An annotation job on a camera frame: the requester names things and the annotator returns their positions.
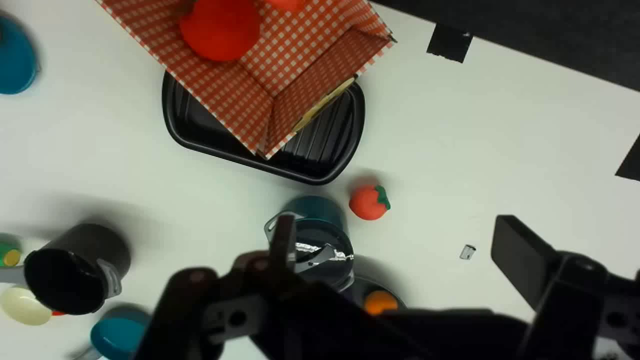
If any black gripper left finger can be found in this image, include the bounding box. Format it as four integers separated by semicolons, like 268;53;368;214
137;209;301;360

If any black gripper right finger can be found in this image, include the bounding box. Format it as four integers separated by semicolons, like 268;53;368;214
490;214;609;360

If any red plush strawberry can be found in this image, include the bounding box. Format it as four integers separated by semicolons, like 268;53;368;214
349;184;393;221

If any black ribbed tray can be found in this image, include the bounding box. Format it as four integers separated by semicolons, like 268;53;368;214
160;70;368;188

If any black tape piece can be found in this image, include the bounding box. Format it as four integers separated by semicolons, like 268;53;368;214
614;133;640;181
427;21;476;66

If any red checkered basket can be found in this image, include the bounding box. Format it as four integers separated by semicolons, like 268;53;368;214
98;0;397;162

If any blue frying pan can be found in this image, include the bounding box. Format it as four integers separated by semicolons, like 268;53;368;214
89;304;154;360

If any large red plush ball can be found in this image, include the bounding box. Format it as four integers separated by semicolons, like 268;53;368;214
179;0;262;66

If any small orange-red plush fruit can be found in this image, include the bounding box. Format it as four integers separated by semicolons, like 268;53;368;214
267;0;312;14

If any cream small bowl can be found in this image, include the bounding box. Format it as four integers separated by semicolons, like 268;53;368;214
0;285;55;328

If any green yellow toy corn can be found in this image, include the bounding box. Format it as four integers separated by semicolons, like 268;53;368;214
0;234;24;268

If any blue pot with grey handles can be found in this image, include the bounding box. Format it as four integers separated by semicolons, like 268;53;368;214
264;193;358;295

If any black saucepan with grey handle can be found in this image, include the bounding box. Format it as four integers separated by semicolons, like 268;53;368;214
0;219;134;316

